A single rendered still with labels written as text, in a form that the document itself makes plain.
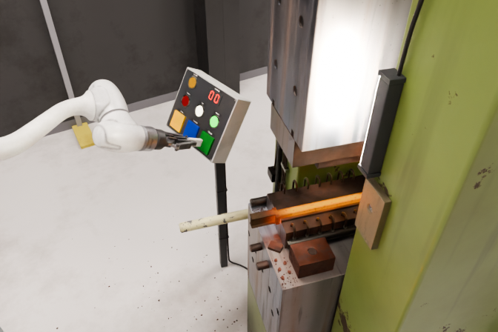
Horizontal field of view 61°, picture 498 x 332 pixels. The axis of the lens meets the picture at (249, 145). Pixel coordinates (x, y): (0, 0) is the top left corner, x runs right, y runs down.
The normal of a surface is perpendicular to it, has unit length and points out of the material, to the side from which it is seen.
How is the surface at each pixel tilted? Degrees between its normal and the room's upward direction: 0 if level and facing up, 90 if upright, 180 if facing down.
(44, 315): 0
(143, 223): 0
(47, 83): 90
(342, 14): 90
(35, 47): 90
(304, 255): 0
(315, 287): 90
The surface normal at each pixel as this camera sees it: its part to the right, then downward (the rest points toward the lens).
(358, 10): 0.28, 0.59
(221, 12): 0.50, 0.54
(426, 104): -0.96, 0.16
